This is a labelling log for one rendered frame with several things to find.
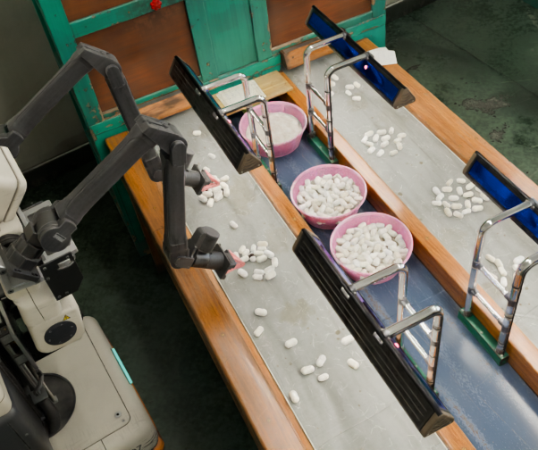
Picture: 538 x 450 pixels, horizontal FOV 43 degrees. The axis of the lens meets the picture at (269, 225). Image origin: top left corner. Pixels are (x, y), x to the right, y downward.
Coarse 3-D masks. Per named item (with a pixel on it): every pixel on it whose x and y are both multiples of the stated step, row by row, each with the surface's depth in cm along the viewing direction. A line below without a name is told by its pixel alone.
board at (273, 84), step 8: (272, 72) 289; (248, 80) 287; (256, 80) 286; (264, 80) 285; (272, 80) 285; (280, 80) 284; (264, 88) 282; (272, 88) 281; (280, 88) 281; (288, 88) 280; (216, 96) 282; (272, 96) 278; (232, 112) 275
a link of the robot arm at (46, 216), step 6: (48, 210) 176; (54, 210) 177; (42, 216) 175; (48, 216) 174; (54, 216) 175; (30, 222) 176; (36, 222) 175; (42, 222) 173; (24, 228) 176; (30, 228) 174; (36, 228) 175; (30, 234) 173; (36, 234) 173; (30, 240) 173; (36, 240) 174
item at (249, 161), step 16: (176, 64) 244; (176, 80) 244; (192, 80) 234; (192, 96) 234; (208, 96) 228; (208, 112) 225; (208, 128) 224; (224, 128) 216; (224, 144) 216; (240, 144) 209; (240, 160) 208; (256, 160) 209
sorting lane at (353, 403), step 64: (192, 128) 276; (192, 192) 251; (256, 192) 247; (256, 256) 227; (256, 320) 210; (320, 320) 208; (320, 384) 193; (384, 384) 191; (320, 448) 181; (384, 448) 179
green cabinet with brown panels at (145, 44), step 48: (48, 0) 229; (96, 0) 237; (144, 0) 244; (192, 0) 252; (240, 0) 262; (288, 0) 272; (336, 0) 283; (384, 0) 292; (144, 48) 258; (192, 48) 267; (240, 48) 277; (96, 96) 260; (144, 96) 271
